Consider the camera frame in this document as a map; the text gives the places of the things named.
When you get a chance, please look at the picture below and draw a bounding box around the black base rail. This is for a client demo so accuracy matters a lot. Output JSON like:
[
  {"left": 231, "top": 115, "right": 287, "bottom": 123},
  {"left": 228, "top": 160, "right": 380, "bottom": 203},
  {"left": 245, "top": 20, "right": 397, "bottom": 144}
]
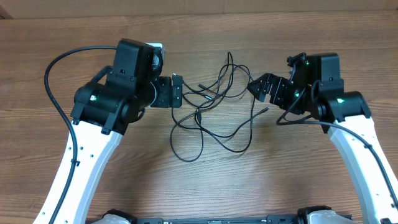
[{"left": 90, "top": 204, "right": 354, "bottom": 224}]

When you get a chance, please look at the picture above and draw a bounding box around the black USB-A cable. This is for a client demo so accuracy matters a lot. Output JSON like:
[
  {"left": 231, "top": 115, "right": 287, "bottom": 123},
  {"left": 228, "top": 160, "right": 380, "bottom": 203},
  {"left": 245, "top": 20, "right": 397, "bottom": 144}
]
[{"left": 172, "top": 51, "right": 271, "bottom": 154}]

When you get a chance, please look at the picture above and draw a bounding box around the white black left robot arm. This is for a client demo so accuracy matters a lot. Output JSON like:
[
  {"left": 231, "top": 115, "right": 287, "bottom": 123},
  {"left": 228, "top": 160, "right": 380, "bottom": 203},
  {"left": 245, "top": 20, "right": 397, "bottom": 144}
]
[{"left": 34, "top": 39, "right": 183, "bottom": 223}]

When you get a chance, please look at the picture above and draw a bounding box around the black right camera cable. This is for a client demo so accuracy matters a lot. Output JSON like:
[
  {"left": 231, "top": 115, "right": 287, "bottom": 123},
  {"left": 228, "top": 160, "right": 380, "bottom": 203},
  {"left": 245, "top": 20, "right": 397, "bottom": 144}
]
[{"left": 275, "top": 79, "right": 398, "bottom": 212}]

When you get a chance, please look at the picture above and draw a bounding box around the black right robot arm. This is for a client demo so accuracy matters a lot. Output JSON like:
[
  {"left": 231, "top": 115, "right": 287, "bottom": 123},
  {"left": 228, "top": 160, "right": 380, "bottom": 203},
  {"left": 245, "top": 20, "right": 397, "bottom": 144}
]
[{"left": 248, "top": 52, "right": 397, "bottom": 223}]

